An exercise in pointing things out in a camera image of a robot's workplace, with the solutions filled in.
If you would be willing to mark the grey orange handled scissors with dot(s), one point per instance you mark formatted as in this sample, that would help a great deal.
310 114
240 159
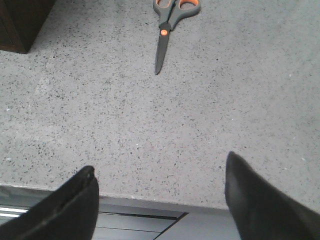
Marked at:
169 16

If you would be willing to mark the dark wooden drawer cabinet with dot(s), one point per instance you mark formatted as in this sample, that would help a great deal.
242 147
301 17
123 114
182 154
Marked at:
20 23

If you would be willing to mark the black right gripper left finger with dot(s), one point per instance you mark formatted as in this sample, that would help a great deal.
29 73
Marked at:
69 213

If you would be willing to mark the black appliance control panel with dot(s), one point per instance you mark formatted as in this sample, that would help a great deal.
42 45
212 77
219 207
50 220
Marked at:
130 218

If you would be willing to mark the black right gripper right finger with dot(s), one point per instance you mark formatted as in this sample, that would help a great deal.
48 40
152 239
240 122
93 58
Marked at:
261 211

